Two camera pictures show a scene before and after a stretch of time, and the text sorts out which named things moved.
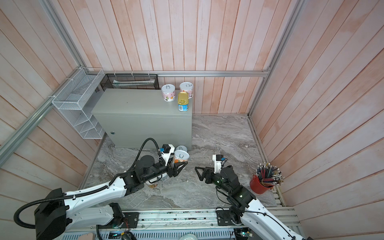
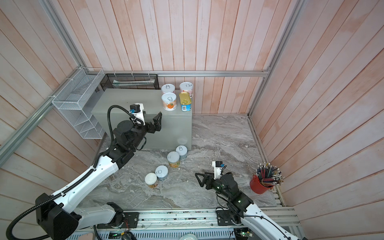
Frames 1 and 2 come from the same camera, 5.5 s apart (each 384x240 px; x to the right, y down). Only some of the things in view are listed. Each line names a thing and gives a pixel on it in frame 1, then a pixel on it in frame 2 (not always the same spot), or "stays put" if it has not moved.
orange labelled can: x=181 y=156 → x=169 y=100
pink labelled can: x=169 y=92 stays put
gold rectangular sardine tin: x=183 y=100 stays put
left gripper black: x=174 y=170 → x=157 y=123
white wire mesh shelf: x=71 y=99 stays put
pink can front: x=187 y=87 stays put
